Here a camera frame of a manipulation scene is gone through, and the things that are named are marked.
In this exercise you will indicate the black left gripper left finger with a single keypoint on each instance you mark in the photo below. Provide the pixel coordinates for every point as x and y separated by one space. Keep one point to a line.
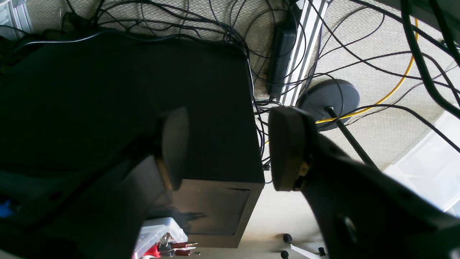
96 212

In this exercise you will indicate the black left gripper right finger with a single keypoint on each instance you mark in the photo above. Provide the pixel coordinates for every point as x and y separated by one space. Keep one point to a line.
362 213

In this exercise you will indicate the clear box with tools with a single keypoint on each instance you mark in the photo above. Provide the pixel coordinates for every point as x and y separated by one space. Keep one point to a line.
162 239

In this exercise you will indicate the white wheeled stand base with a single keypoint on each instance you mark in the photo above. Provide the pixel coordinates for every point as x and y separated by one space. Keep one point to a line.
321 254

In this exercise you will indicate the clear plastic storage bin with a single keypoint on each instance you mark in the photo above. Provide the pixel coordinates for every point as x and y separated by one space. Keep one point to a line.
431 169

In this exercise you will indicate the black box cabinet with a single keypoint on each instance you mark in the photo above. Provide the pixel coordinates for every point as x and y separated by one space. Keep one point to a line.
66 107

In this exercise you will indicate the black round stand base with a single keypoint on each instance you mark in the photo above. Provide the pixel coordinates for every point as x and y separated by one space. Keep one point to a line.
328 102

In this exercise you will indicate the black power adapter brick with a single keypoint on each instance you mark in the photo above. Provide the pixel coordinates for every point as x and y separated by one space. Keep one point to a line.
282 46

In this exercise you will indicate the aluminium frame rail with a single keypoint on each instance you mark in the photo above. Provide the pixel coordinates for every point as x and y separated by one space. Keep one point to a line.
308 21

